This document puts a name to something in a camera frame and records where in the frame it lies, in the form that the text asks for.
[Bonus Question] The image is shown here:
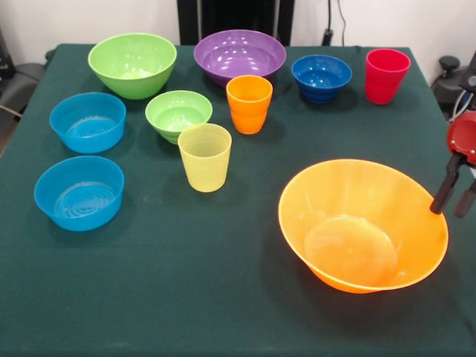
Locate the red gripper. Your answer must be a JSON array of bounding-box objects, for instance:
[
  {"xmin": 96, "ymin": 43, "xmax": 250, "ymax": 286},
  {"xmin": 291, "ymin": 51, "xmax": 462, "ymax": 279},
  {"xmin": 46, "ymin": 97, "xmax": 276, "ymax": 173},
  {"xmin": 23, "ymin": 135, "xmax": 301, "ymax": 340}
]
[{"xmin": 430, "ymin": 111, "xmax": 476, "ymax": 218}]

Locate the large orange bowl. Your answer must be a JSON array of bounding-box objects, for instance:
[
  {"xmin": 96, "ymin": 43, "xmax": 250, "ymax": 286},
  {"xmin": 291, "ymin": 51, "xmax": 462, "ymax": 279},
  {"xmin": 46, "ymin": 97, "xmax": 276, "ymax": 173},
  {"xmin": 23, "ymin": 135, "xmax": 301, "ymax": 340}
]
[{"xmin": 277, "ymin": 158, "xmax": 450, "ymax": 295}]

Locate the red cup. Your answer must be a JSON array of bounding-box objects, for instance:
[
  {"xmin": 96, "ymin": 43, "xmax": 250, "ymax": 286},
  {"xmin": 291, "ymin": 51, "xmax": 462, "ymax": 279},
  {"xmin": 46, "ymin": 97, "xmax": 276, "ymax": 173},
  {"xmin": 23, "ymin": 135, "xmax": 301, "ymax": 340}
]
[{"xmin": 364, "ymin": 48, "xmax": 412, "ymax": 106}]

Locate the dark blue bowl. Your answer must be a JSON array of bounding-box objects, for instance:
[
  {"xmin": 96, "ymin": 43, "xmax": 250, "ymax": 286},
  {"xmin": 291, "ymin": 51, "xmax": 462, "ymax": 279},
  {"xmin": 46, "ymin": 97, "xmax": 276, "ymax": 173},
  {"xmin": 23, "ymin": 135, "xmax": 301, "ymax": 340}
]
[{"xmin": 291, "ymin": 54, "xmax": 353, "ymax": 103}]

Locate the orange cup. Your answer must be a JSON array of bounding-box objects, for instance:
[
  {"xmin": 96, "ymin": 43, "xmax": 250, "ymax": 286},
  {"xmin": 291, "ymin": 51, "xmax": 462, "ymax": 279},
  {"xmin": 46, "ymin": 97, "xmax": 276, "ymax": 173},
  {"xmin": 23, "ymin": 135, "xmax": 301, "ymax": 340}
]
[{"xmin": 225, "ymin": 75, "xmax": 274, "ymax": 135}]

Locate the yellow cup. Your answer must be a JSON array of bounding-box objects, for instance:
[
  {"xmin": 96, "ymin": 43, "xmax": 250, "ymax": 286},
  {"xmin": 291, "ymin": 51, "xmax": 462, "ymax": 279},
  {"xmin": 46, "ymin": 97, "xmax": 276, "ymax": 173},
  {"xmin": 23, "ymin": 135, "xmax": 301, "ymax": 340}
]
[{"xmin": 176, "ymin": 123, "xmax": 233, "ymax": 193}]

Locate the purple bowl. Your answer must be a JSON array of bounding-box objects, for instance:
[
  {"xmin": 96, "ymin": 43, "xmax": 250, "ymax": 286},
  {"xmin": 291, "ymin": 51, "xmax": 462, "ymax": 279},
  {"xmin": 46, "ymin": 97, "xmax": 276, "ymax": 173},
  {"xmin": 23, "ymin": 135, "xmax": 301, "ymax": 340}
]
[{"xmin": 193, "ymin": 29, "xmax": 287, "ymax": 89}]

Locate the small green bowl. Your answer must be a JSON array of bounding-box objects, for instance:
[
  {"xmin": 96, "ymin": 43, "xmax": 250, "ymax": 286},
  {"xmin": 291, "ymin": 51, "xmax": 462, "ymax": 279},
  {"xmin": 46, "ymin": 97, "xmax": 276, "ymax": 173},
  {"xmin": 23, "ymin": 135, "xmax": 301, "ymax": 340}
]
[{"xmin": 144, "ymin": 89, "xmax": 213, "ymax": 145}]

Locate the dark green tablecloth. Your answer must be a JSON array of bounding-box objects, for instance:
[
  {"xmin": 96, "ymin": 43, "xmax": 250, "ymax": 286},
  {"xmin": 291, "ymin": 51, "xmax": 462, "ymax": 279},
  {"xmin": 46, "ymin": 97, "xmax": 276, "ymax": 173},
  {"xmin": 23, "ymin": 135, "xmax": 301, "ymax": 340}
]
[{"xmin": 0, "ymin": 43, "xmax": 476, "ymax": 357}]

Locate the large green bowl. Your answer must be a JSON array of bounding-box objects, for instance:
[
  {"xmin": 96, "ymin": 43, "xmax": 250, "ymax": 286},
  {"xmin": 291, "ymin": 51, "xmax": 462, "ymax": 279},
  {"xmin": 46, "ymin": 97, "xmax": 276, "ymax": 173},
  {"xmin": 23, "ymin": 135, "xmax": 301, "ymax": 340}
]
[{"xmin": 87, "ymin": 33, "xmax": 178, "ymax": 100}]

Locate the light blue bowl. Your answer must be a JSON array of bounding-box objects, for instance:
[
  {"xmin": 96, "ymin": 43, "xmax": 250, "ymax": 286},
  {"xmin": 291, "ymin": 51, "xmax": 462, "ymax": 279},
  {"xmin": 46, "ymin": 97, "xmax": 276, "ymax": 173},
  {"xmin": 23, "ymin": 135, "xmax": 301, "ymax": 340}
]
[
  {"xmin": 33, "ymin": 155, "xmax": 125, "ymax": 232},
  {"xmin": 49, "ymin": 91, "xmax": 127, "ymax": 155}
]

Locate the bundle of floor cables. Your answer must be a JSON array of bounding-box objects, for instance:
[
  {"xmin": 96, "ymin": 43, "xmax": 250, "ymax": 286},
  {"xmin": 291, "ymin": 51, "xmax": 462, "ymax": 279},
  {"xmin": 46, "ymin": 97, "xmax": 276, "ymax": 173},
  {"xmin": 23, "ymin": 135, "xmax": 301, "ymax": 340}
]
[{"xmin": 451, "ymin": 89, "xmax": 472, "ymax": 122}]

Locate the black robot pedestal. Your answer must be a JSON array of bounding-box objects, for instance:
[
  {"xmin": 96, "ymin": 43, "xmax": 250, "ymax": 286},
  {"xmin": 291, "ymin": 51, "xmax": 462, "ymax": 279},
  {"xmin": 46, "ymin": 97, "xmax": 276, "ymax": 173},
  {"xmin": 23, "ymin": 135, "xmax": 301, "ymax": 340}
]
[{"xmin": 177, "ymin": 0, "xmax": 295, "ymax": 46}]

